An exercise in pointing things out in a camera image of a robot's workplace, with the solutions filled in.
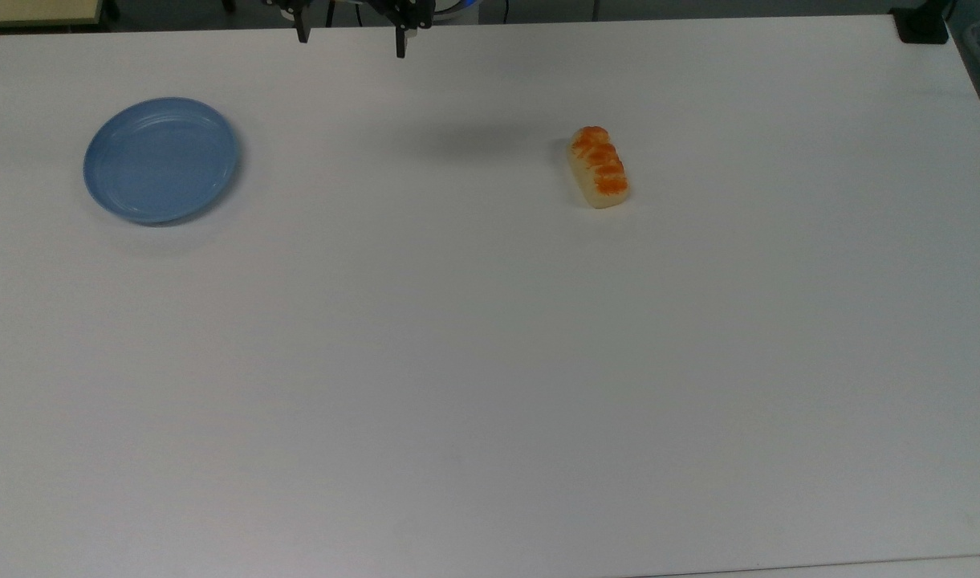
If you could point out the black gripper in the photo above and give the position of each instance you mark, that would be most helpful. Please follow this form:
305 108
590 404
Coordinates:
353 6

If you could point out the orange glazed bread loaf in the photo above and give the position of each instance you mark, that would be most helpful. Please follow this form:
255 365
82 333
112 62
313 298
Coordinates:
599 167

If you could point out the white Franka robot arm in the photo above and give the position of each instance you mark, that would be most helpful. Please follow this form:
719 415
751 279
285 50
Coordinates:
457 6

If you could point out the blue round plate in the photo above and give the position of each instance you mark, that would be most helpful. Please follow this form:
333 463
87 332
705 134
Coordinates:
161 160

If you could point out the beige wooden furniture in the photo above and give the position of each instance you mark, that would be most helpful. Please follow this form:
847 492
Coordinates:
36 11

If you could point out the black camera stand pole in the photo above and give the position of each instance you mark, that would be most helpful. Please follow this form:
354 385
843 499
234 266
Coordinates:
923 22

